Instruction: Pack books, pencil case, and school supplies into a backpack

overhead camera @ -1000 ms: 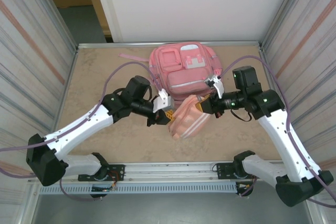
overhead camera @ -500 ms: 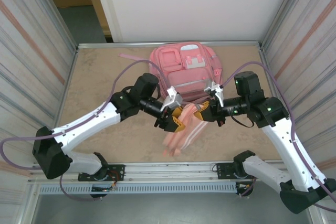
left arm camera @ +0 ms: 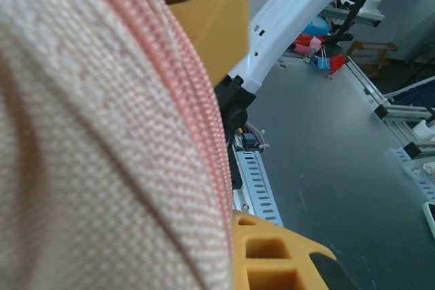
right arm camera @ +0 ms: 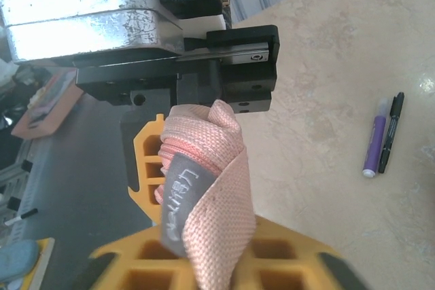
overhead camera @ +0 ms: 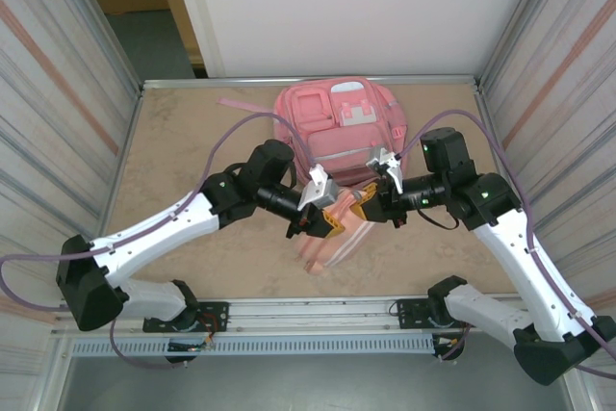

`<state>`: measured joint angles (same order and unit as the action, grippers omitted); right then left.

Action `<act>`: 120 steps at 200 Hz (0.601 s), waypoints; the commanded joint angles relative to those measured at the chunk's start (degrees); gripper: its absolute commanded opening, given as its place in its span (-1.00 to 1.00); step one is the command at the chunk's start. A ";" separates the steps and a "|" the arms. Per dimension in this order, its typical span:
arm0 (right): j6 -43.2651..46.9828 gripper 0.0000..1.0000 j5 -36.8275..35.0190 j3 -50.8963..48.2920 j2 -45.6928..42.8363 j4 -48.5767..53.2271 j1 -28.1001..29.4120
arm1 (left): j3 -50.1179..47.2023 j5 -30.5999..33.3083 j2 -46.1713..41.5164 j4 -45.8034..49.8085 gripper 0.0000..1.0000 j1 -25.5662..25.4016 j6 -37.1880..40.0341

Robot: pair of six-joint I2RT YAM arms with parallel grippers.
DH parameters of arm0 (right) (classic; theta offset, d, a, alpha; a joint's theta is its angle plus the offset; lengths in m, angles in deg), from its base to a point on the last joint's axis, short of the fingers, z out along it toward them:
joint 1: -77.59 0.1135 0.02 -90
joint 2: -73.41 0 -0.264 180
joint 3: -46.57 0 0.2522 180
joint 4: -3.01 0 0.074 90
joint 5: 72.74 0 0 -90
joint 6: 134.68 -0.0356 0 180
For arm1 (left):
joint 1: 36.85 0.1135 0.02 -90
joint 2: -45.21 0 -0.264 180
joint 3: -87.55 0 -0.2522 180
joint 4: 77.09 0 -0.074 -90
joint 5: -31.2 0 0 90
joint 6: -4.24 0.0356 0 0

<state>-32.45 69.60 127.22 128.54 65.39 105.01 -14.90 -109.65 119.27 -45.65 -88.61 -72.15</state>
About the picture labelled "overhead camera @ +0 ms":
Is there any pink backpack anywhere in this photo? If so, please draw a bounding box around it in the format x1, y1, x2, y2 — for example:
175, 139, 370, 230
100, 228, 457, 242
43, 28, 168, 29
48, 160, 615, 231
216, 76, 410, 189

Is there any small circuit board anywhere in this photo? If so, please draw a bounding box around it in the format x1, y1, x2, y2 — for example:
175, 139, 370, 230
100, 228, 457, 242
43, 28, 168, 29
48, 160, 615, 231
167, 341, 217, 352

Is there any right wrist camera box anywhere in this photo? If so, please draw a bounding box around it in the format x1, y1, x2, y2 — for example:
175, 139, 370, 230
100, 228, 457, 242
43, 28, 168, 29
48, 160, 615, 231
364, 144, 406, 194

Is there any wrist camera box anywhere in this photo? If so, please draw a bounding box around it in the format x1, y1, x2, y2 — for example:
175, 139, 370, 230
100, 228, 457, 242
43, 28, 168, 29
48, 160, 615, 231
296, 167, 342, 214
364, 144, 406, 194

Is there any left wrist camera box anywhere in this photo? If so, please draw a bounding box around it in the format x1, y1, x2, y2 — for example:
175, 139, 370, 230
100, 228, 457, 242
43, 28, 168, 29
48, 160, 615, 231
296, 167, 342, 214

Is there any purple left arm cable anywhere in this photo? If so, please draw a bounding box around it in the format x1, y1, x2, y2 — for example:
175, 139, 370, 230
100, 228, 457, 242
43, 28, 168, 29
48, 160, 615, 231
0, 112, 321, 370

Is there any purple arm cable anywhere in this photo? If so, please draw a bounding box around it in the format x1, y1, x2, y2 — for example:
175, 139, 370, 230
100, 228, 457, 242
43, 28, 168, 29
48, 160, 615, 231
392, 111, 616, 379
0, 112, 321, 370

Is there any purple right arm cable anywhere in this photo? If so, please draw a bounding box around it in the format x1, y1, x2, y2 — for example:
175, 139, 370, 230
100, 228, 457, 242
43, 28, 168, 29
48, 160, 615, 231
392, 111, 616, 379

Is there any long aluminium mounting rail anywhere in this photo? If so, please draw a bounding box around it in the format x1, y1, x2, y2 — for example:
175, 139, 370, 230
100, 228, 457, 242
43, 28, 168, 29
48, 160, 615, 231
55, 293, 577, 338

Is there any aluminium table edge rail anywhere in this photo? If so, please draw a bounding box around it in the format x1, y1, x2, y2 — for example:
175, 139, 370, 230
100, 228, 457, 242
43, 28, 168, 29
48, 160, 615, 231
141, 74, 482, 90

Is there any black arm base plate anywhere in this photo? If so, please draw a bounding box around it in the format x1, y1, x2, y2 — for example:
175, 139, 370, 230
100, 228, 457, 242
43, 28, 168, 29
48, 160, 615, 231
142, 301, 230, 334
395, 295, 484, 330

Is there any grey slotted cable duct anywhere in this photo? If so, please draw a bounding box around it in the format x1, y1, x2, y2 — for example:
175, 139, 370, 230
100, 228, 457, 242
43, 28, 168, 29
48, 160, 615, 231
69, 336, 437, 358

